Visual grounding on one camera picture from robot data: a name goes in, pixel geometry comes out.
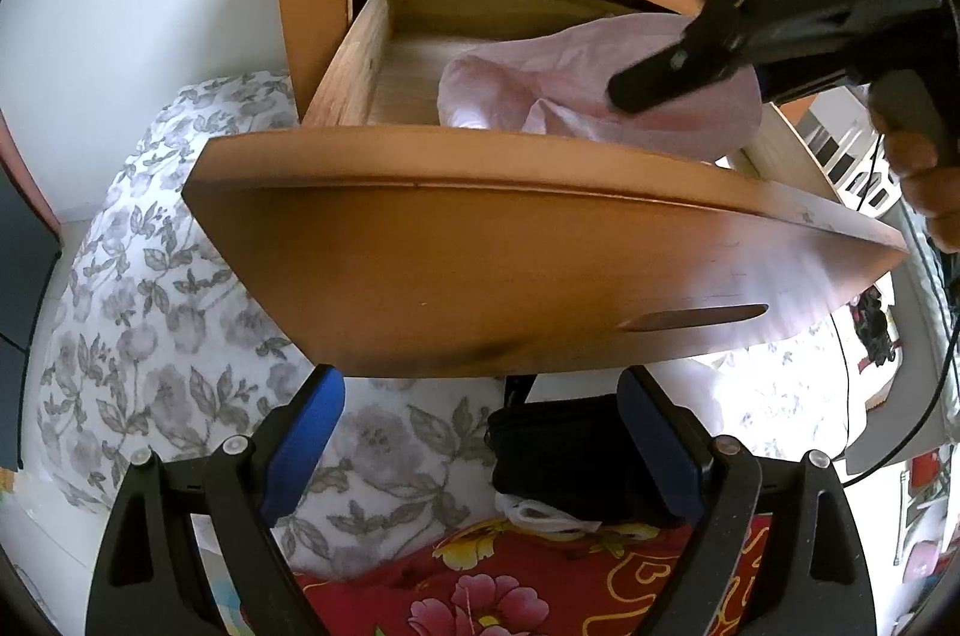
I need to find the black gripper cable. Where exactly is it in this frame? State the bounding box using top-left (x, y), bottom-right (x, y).
top-left (840, 141), bottom-right (960, 479)

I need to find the pale pink underwear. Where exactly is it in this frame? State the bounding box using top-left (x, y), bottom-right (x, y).
top-left (437, 12), bottom-right (762, 146)

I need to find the pink board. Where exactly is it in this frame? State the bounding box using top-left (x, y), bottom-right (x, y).
top-left (0, 111), bottom-right (61, 232)

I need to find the red floral blanket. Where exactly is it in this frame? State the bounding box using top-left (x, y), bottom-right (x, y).
top-left (296, 512), bottom-right (773, 636)

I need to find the white plastic basket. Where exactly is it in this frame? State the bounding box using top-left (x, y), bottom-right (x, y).
top-left (795, 107), bottom-right (912, 217)

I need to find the black underwear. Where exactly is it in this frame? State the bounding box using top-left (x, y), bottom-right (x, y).
top-left (486, 392), bottom-right (661, 524)

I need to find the black knitted cloth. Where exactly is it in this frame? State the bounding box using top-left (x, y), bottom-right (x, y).
top-left (851, 287), bottom-right (897, 371)

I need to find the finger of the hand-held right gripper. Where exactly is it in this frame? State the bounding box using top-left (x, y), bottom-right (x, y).
top-left (606, 17), bottom-right (758, 112)

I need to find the person's right hand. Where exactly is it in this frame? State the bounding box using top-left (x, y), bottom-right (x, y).
top-left (874, 107), bottom-right (960, 251)

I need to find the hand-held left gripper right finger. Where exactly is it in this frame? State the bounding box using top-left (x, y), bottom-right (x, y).
top-left (616, 366), bottom-right (878, 636)

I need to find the dark cabinet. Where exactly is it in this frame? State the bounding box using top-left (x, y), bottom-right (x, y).
top-left (0, 156), bottom-right (61, 472)

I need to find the white cloth garment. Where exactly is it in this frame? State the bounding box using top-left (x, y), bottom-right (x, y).
top-left (499, 492), bottom-right (605, 536)

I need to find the small red box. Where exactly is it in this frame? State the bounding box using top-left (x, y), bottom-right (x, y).
top-left (910, 452), bottom-right (944, 491)

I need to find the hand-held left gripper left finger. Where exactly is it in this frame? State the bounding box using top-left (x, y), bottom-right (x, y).
top-left (88, 364), bottom-right (347, 636)

